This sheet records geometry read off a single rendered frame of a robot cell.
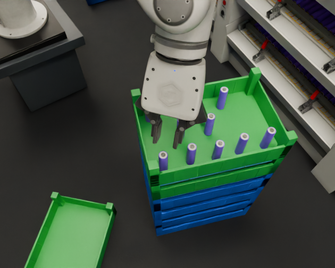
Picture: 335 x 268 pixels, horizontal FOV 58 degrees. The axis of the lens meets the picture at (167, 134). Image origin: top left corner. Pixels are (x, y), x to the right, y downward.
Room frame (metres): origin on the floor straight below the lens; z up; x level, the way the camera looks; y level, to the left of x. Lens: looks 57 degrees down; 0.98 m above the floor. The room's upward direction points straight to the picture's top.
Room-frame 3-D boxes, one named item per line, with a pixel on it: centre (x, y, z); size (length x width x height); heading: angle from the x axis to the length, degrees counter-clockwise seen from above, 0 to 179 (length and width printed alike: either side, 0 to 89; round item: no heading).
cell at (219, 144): (0.31, -0.10, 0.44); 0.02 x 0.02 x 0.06
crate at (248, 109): (0.37, -0.09, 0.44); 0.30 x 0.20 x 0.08; 103
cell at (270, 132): (0.34, -0.21, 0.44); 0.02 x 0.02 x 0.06
